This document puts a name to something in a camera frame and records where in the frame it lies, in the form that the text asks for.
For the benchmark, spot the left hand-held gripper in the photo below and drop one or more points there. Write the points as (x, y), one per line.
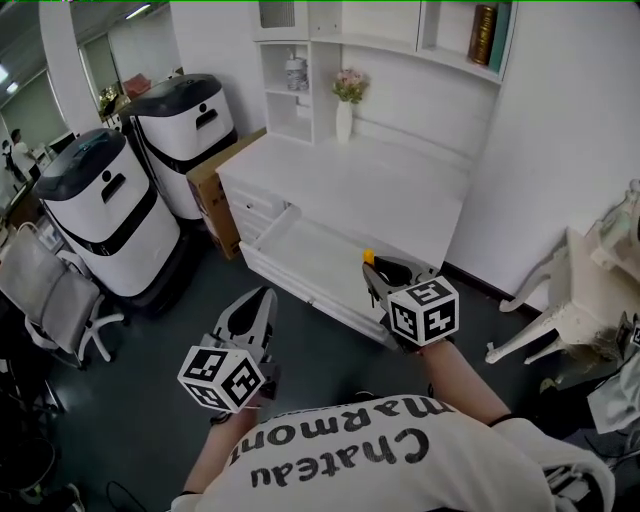
(220, 372)

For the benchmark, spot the patterned bottle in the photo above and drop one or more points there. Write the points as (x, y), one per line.
(296, 72)

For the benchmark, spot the white and black robot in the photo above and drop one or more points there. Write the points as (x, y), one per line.
(120, 225)
(195, 130)

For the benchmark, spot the person's right forearm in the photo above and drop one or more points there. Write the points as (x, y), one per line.
(460, 380)

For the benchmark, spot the white desk with hutch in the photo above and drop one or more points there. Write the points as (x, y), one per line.
(380, 165)

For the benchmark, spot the grey office chair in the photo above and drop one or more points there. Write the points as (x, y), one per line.
(55, 295)

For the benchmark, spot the teal book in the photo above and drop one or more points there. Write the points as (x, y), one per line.
(500, 40)

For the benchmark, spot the black waste bin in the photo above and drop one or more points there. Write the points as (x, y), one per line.
(25, 467)

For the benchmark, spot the white drawer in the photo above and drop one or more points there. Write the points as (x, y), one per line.
(320, 255)

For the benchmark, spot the brown cardboard box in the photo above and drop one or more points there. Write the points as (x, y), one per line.
(215, 200)

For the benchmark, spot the white ceramic vase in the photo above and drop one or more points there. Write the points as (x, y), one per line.
(344, 122)

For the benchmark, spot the white ornate side table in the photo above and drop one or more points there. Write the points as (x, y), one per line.
(575, 290)

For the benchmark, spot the pink flower bunch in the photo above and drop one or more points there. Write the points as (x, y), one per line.
(350, 85)

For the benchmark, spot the person's left forearm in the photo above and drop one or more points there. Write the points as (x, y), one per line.
(220, 450)

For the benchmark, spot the white printed shirt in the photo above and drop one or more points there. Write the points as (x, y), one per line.
(390, 455)

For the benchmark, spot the clear plastic bag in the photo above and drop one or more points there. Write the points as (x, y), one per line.
(617, 400)

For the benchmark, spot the brown book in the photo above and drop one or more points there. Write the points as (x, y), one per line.
(483, 35)

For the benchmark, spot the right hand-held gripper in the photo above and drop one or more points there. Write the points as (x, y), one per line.
(424, 312)

